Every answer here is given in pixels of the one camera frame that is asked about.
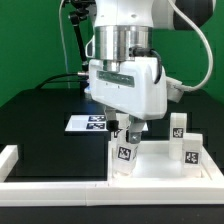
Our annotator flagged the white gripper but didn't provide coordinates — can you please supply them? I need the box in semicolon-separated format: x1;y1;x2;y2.
89;57;167;144

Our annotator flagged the white square tabletop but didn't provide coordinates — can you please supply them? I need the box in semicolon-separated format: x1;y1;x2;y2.
109;141;224;181

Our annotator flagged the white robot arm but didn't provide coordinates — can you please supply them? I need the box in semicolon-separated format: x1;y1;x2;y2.
89;0;216;144

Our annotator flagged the white marker tag sheet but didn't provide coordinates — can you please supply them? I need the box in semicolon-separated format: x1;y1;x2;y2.
64;114;149;133

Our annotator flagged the white U-shaped obstacle fence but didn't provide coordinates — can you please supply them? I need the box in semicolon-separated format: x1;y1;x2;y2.
0;145;224;207

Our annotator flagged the white cable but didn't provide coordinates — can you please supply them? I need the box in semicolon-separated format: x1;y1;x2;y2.
58;0;72;90

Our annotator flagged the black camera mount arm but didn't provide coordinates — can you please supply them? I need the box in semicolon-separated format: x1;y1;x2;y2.
62;0;96;72

